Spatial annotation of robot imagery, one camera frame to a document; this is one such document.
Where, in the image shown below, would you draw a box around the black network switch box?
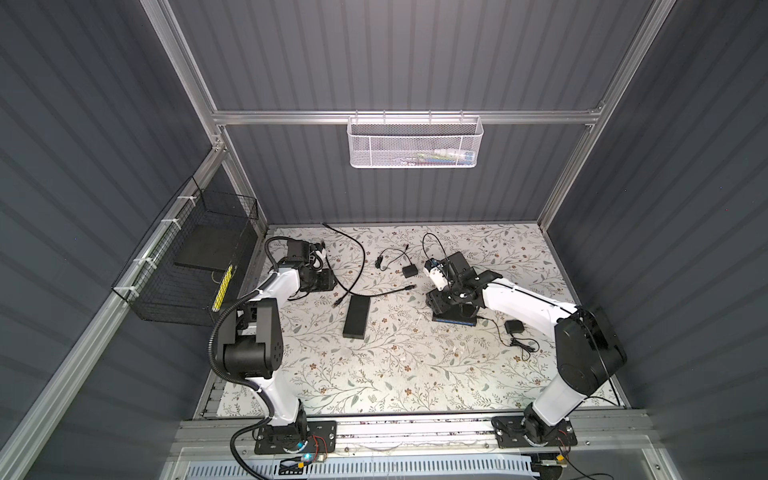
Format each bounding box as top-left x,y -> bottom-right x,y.
432,309 -> 478,327

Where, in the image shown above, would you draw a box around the long black cable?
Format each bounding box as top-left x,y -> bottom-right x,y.
319,222 -> 417,309

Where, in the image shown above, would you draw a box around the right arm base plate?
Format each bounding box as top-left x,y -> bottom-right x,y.
490,416 -> 578,448

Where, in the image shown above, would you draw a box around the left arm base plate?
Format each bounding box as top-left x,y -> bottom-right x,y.
253,421 -> 338,455

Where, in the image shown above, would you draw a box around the white wire mesh basket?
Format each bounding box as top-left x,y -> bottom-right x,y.
346,115 -> 484,169

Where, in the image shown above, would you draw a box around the black power adapter with cable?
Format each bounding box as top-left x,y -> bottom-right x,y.
478,316 -> 541,362

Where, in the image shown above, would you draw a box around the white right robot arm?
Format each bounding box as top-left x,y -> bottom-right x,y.
424,252 -> 627,446

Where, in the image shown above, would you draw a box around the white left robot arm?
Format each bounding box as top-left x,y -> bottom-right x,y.
207,237 -> 335,451

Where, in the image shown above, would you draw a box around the yellow striped tool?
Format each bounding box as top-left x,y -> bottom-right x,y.
211,264 -> 235,312

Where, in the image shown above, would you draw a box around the white slotted cable duct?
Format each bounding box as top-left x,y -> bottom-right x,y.
182,454 -> 541,480

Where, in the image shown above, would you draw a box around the small black adapter with cable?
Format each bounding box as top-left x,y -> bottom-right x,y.
374,244 -> 418,278

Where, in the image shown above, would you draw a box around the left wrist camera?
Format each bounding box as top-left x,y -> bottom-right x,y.
308,241 -> 327,271

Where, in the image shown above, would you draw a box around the black wire wall basket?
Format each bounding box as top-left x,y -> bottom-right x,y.
112,180 -> 260,327

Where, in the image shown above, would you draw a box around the black foam pad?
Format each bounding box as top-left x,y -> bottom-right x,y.
174,225 -> 240,272

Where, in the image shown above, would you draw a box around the items in white basket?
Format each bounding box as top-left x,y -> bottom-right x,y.
395,148 -> 476,168

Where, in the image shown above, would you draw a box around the long black power brick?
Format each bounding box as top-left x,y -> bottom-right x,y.
342,295 -> 371,340

